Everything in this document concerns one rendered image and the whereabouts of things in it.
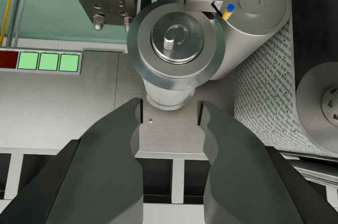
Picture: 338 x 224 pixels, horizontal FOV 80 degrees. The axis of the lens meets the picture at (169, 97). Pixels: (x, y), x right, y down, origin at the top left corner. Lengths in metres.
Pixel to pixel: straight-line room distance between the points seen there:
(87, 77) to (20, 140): 0.25
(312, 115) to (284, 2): 0.18
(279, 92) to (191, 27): 0.18
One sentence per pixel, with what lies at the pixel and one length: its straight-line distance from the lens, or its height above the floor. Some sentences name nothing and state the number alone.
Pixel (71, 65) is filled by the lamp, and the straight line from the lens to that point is 0.69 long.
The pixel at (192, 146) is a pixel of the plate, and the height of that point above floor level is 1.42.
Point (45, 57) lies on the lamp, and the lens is 0.73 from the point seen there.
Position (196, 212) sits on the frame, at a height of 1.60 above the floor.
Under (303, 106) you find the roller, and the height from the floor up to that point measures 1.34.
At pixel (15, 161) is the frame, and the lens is 0.73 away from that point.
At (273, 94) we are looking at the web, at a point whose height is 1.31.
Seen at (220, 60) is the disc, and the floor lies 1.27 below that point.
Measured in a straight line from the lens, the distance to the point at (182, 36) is 0.30.
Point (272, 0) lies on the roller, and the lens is 0.40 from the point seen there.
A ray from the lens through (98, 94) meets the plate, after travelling 0.64.
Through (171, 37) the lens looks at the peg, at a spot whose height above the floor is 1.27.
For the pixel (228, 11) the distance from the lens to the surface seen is 0.28.
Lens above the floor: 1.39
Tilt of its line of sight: 10 degrees down
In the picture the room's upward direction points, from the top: 178 degrees counter-clockwise
